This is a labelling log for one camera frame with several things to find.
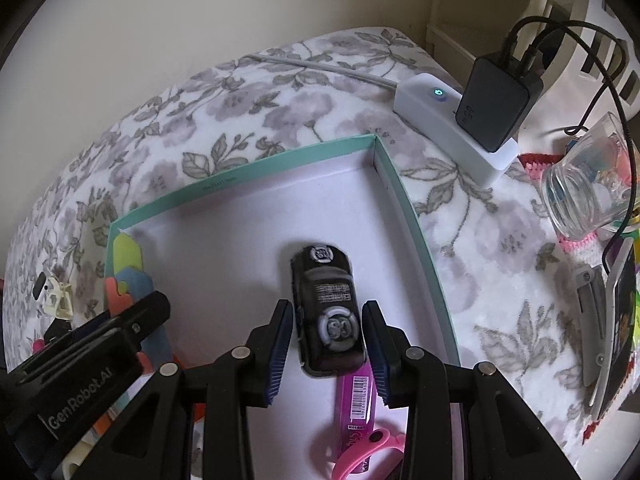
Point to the cream plastic bracket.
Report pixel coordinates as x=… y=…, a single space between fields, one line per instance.
x=59 y=302

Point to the white smartwatch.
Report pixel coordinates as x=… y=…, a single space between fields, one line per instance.
x=41 y=287

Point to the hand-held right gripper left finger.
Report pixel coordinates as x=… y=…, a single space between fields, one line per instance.
x=280 y=350

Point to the black charger block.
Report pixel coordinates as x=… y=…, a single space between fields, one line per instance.
x=56 y=331

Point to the teal cardboard box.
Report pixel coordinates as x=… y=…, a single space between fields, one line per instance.
x=225 y=240

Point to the purple pen case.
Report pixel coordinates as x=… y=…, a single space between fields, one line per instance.
x=352 y=400

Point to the pink pup toy figure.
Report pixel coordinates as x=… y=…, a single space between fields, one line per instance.
x=38 y=346

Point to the white power strip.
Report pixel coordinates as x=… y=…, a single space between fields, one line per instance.
x=450 y=125

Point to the white framed tablet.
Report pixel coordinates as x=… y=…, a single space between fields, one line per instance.
x=622 y=320

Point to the black toy car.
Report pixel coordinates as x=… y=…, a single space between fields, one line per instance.
x=325 y=290

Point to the clear glass jar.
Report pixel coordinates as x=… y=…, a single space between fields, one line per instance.
x=580 y=195

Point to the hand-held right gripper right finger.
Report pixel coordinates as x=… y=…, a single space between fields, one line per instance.
x=375 y=350

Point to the pink red crochet mat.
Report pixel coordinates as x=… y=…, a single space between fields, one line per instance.
x=580 y=247

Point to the floral grey white blanket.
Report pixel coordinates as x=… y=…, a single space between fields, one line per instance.
x=250 y=105

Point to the black plugged-in charger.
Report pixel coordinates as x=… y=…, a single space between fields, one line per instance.
x=495 y=105

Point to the pink wrist band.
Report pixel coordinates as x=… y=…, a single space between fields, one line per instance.
x=372 y=442

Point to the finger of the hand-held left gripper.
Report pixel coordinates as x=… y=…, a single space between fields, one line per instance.
x=145 y=317
x=75 y=340

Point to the yellow-green plastic piece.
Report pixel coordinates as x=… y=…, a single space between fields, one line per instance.
x=127 y=257

